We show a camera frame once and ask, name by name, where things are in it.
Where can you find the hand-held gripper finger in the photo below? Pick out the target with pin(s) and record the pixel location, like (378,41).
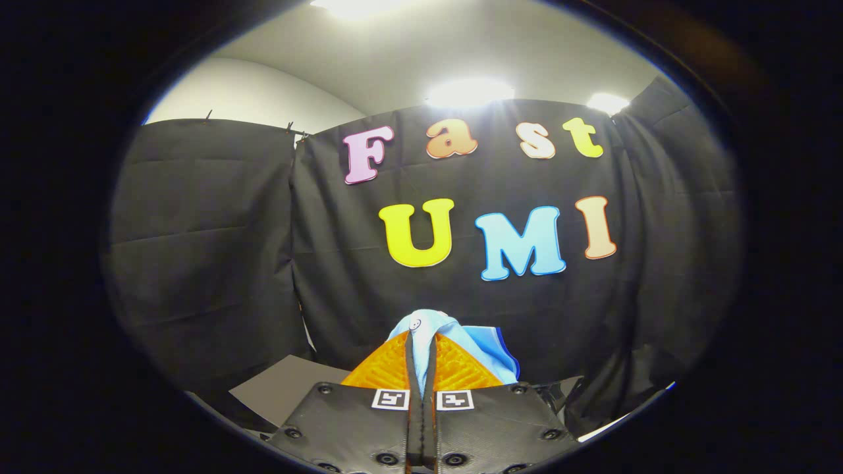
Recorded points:
(429,428)
(413,428)

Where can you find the light blue polo shirt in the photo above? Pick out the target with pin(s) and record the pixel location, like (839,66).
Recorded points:
(484,349)

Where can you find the ceiling light panel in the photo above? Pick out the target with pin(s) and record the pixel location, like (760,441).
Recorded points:
(469,92)
(607,103)
(355,5)

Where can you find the black backdrop cloth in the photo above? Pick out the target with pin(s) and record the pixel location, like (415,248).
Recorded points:
(211,263)

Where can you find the grey cabinet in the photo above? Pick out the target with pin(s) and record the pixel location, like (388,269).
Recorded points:
(283,388)

